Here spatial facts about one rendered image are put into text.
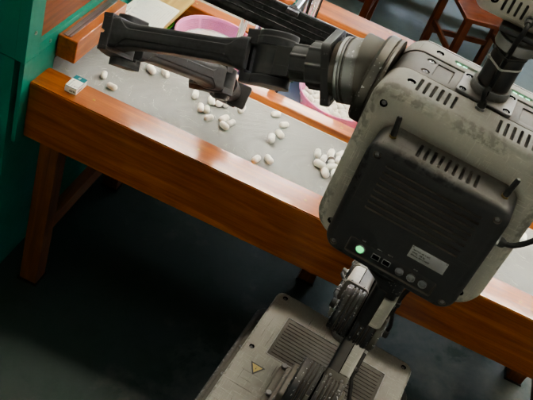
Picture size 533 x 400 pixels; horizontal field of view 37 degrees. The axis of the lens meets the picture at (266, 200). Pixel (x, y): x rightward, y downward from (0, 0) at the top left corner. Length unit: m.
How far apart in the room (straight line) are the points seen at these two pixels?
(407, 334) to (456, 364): 0.21
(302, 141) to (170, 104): 0.40
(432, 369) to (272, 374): 1.04
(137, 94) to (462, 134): 1.23
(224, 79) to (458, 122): 0.85
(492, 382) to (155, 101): 1.61
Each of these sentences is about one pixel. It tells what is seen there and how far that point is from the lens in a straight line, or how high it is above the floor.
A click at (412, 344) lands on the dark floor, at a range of 3.03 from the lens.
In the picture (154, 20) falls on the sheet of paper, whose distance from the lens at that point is 2.61.
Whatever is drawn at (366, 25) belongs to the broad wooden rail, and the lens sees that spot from 3.08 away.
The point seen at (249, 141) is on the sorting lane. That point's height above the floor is 0.74.
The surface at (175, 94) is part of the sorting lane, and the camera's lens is 2.36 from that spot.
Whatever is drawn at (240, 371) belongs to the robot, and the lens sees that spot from 2.05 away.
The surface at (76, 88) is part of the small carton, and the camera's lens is 2.21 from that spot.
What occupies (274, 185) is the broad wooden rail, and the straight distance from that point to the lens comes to 2.12.
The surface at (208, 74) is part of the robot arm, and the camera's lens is 1.96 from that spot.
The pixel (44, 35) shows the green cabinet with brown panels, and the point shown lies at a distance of 2.23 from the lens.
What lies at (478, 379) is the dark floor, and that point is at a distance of 3.07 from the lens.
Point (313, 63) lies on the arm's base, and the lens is 1.43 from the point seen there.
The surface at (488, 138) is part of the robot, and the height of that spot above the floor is 1.45.
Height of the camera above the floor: 2.06
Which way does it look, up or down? 39 degrees down
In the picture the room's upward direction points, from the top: 22 degrees clockwise
